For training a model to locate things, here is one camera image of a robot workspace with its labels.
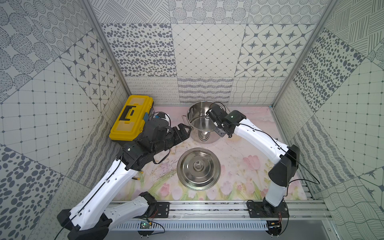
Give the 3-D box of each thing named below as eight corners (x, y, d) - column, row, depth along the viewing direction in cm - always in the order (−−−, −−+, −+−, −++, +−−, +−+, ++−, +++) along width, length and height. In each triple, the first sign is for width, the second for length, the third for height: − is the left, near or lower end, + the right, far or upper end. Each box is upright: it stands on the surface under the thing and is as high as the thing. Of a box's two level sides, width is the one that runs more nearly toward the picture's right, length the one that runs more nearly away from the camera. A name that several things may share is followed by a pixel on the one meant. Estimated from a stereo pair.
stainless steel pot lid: (175, 190, 82) (175, 188, 80) (179, 149, 98) (178, 147, 96) (222, 190, 82) (223, 188, 80) (218, 149, 99) (218, 147, 96)
